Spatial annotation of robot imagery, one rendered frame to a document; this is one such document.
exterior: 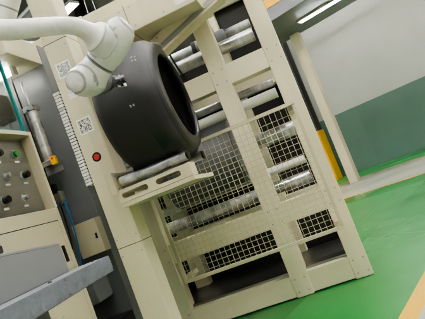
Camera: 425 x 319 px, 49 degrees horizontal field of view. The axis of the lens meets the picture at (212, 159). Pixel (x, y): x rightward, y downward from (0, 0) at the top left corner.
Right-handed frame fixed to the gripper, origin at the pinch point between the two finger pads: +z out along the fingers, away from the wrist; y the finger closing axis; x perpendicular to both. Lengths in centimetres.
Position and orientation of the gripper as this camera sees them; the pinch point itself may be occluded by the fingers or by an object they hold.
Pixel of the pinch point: (121, 83)
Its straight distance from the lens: 194.0
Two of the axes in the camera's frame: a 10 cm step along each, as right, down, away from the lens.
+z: 1.6, -1.5, 9.8
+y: -9.1, 3.7, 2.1
